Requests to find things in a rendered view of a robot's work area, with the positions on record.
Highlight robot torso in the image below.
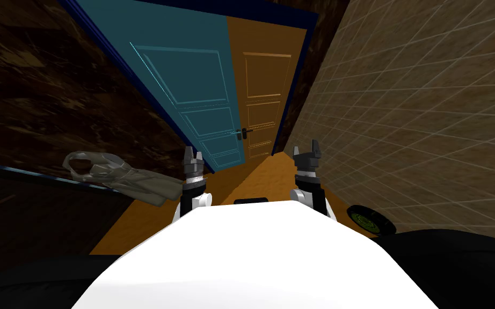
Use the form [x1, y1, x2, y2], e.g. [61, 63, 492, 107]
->
[71, 197, 440, 309]

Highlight grey crumpled object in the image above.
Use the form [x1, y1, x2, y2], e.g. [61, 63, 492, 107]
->
[62, 150, 185, 208]

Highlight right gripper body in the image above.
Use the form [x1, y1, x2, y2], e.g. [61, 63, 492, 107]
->
[294, 153, 321, 173]

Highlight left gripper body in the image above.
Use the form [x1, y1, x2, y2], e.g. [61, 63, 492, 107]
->
[181, 157, 206, 181]

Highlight black round disc green rings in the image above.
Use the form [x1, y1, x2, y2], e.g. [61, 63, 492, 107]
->
[345, 204, 397, 237]

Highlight orange panelled door leaf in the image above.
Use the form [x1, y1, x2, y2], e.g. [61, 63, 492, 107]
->
[225, 16, 309, 160]

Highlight teal panelled door leaf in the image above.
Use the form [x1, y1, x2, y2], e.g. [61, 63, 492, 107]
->
[75, 0, 247, 173]

